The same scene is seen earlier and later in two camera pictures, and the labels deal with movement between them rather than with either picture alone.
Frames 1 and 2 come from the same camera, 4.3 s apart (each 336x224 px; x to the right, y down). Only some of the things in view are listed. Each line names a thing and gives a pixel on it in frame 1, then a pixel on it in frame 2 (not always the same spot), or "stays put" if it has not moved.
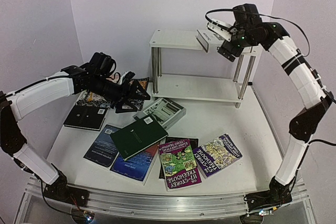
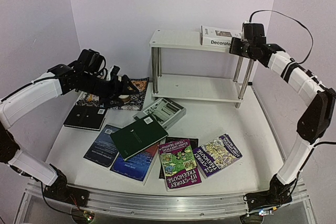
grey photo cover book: x=166 y=112 stays put
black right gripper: x=230 y=48 → x=237 y=46
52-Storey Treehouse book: x=216 y=155 stays put
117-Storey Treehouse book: x=179 y=166 stays put
